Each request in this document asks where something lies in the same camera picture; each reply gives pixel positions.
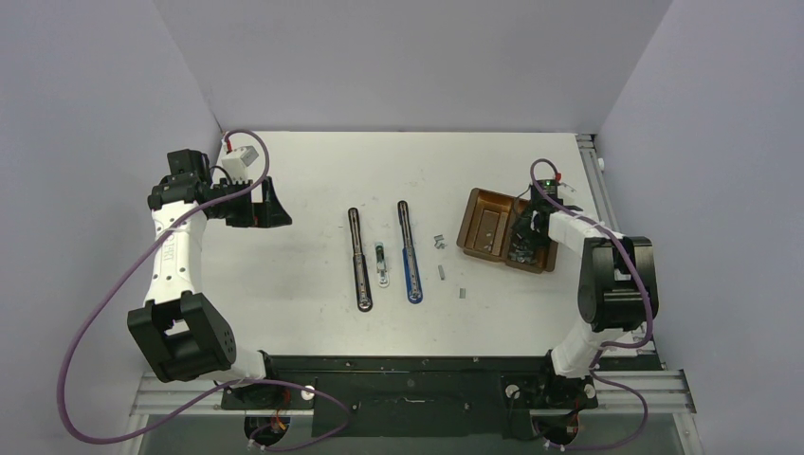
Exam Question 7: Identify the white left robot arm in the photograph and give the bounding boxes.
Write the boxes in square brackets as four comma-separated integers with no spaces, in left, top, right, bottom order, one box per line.
[127,146,292,408]

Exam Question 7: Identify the pile of staple strips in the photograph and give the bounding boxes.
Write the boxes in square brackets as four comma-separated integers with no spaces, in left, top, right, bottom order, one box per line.
[508,244,540,264]

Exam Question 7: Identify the grey staple strip cluster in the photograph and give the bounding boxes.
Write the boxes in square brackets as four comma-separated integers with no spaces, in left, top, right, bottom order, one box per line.
[434,234,447,249]

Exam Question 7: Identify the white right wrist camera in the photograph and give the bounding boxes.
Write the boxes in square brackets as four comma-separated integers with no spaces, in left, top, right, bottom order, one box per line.
[558,181,576,193]

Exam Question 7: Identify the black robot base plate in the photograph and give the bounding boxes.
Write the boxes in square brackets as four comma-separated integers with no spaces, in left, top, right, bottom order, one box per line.
[219,355,661,440]

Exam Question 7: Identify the aluminium side rail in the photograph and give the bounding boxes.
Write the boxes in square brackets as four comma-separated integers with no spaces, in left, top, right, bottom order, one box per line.
[576,134,696,414]

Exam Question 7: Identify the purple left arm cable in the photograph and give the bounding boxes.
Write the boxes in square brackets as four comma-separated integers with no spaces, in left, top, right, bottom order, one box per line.
[56,130,352,455]

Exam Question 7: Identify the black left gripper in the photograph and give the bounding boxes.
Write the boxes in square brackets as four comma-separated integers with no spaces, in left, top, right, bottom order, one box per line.
[209,176,291,228]

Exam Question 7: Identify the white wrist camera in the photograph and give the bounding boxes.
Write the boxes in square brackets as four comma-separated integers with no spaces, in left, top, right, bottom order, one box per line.
[558,181,576,193]
[219,146,260,184]

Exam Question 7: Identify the black stapler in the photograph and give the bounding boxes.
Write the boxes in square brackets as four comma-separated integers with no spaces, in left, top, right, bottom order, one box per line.
[347,208,374,313]

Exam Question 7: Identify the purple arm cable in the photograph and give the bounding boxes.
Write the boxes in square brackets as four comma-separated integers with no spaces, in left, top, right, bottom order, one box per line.
[529,157,656,453]
[56,130,352,455]

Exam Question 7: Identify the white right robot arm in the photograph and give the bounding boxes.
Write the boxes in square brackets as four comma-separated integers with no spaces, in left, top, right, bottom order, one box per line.
[510,197,659,408]

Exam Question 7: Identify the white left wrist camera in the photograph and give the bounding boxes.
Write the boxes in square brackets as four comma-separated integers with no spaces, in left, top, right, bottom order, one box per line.
[219,146,260,184]

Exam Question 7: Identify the brown wooden tray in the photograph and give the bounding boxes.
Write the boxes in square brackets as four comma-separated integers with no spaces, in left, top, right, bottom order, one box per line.
[456,188,557,274]

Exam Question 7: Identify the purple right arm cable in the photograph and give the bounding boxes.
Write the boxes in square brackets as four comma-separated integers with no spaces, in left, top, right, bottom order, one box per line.
[529,157,656,453]

